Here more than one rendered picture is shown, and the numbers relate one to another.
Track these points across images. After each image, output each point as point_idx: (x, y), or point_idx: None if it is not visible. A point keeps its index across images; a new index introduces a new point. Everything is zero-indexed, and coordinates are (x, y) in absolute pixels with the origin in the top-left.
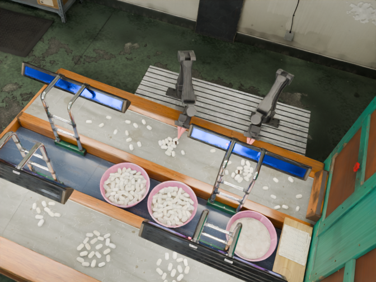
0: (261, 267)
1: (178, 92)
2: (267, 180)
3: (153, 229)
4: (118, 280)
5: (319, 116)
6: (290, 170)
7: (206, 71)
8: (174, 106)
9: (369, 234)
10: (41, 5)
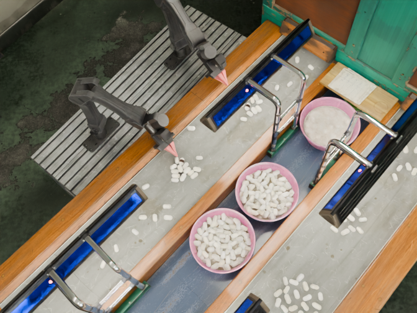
0: (404, 113)
1: (101, 133)
2: (267, 81)
3: (343, 205)
4: (342, 281)
5: (159, 13)
6: (300, 41)
7: (33, 105)
8: (116, 147)
9: None
10: None
